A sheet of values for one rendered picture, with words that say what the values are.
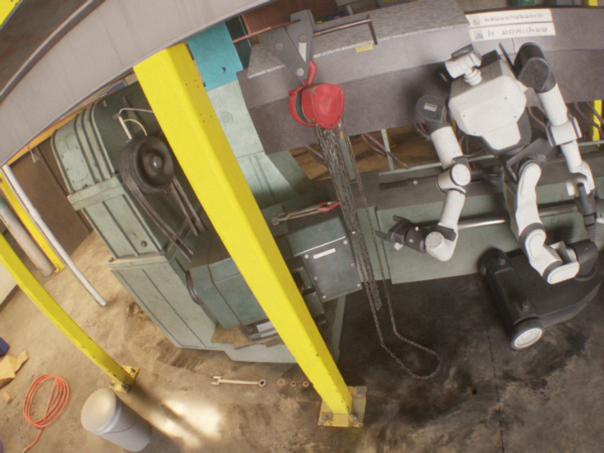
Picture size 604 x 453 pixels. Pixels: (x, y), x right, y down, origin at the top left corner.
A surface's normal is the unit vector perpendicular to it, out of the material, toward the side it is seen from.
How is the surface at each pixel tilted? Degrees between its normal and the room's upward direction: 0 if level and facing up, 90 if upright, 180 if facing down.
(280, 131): 90
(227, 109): 90
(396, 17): 30
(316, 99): 90
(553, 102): 101
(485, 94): 60
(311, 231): 45
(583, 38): 78
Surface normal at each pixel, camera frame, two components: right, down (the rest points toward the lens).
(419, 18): -0.36, -0.36
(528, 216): -0.07, 0.58
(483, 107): -0.39, 0.76
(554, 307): -0.32, -0.78
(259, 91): -0.25, 0.43
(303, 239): -0.13, -0.18
